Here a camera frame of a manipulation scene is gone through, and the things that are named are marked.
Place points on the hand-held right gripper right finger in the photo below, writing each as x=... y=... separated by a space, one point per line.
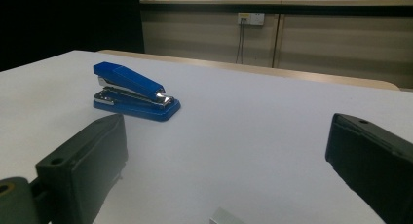
x=373 y=165

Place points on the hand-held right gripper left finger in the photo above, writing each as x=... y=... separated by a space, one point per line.
x=84 y=165

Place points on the blue stapler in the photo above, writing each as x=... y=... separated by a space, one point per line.
x=130 y=78

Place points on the wooden table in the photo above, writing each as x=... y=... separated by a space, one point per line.
x=292 y=73

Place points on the beige cabinet counter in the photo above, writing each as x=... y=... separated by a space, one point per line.
x=341 y=45

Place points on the black curtain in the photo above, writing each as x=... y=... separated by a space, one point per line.
x=65 y=22

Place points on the white wall socket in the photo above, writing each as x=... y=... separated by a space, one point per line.
x=251 y=18

